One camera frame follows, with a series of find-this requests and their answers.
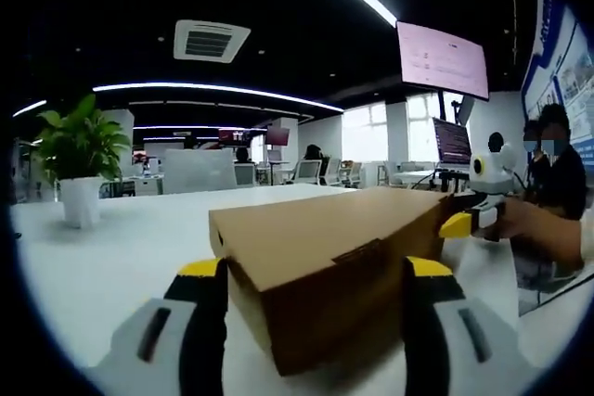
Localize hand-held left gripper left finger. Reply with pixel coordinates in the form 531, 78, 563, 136
90, 257, 229, 396

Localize blue white wall poster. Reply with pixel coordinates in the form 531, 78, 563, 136
519, 0, 594, 152

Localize dark monitor screen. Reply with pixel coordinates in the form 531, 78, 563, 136
432, 116, 473, 168

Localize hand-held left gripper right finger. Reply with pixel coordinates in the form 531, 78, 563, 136
401, 255, 539, 396

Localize large pink wall screen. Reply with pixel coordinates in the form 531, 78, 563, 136
395, 20, 491, 101

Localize white partition panel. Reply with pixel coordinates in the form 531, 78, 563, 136
162, 148, 237, 194

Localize potted green plant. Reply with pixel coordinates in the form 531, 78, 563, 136
34, 94, 135, 230

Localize white office chair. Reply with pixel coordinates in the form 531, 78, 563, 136
322, 158, 342, 186
294, 159, 322, 186

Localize brown cardboard shoe box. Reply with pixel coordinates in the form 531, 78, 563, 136
208, 186, 458, 377

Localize ceiling air vent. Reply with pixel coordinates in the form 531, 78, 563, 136
174, 19, 252, 65

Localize red wall screen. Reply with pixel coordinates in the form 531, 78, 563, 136
265, 125, 291, 147
217, 127, 252, 147

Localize white column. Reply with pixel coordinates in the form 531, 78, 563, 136
104, 109, 136, 179

